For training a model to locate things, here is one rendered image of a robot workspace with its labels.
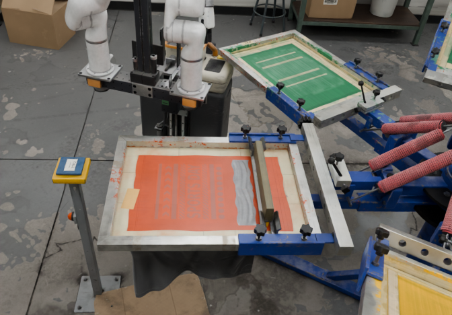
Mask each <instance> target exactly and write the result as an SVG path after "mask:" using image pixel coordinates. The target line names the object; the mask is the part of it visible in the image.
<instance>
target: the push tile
mask: <svg viewBox="0 0 452 315"><path fill-rule="evenodd" d="M85 159H86V158H85V157H61V159H60V162H59V165H58V168H57V170H56V175H81V174H82V171H83V167H84V163H85Z"/></svg>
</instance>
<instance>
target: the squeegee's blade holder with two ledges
mask: <svg viewBox="0 0 452 315"><path fill-rule="evenodd" d="M251 161H252V170H253V175H254V184H255V189H256V198H257V203H258V211H262V204H261V198H260V190H259V186H258V177H257V173H256V165H255V159H254V156H252V157H251Z"/></svg>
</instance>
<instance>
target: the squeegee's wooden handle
mask: <svg viewBox="0 0 452 315"><path fill-rule="evenodd" d="M253 155H254V159H255V165H256V173H257V177H258V186H259V190H260V198H261V204H262V212H263V215H264V222H272V217H273V214H274V205H273V201H272V194H271V189H270V183H269V179H268V172H267V167H266V160H265V157H264V149H263V145H262V141H255V144H254V153H253Z"/></svg>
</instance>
